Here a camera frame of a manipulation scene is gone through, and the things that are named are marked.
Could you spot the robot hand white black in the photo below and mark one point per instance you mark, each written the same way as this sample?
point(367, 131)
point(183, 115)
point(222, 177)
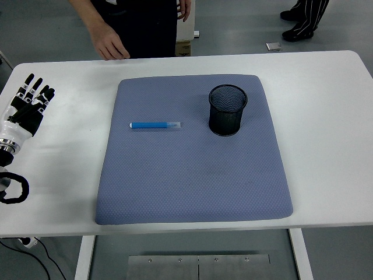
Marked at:
point(14, 128)

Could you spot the person's right hand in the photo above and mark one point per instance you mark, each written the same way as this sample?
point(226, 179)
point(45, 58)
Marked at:
point(109, 43)

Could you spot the person's left hand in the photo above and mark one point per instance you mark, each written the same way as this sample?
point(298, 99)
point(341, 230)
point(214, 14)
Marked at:
point(184, 10)

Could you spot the blue marker with clear cap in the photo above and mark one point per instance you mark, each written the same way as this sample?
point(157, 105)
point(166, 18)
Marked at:
point(151, 125)

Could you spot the person's right forearm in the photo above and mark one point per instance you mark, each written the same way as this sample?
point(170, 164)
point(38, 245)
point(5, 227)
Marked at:
point(84, 13)

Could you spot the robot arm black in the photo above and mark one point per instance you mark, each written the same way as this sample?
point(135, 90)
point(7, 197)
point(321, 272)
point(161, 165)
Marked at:
point(7, 151)

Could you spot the black mesh pen holder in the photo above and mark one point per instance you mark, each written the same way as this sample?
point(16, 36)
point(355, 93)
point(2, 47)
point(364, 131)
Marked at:
point(225, 122)

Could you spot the white base bar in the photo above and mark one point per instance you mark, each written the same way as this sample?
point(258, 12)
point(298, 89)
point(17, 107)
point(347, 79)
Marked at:
point(197, 34)

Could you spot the brown cardboard box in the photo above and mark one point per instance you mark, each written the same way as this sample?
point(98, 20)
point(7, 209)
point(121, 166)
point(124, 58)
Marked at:
point(183, 48)

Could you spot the person in black clothes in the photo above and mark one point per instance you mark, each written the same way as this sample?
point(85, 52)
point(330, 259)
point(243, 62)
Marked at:
point(145, 29)

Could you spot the silver floor outlet plate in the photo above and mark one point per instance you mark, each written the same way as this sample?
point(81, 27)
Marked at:
point(274, 47)

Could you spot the white power strip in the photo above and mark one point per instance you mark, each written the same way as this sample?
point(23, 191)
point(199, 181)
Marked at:
point(30, 242)

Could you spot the person in striped black trousers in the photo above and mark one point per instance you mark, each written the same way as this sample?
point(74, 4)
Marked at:
point(306, 23)

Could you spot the white table leg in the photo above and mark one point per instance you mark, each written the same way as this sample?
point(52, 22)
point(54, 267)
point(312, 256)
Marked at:
point(301, 256)
point(84, 259)

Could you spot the blue-grey textured mat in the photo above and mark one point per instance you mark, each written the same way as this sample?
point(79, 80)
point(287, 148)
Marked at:
point(189, 175)

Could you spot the white pedestal cabinet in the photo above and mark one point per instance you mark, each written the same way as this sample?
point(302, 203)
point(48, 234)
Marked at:
point(185, 20)

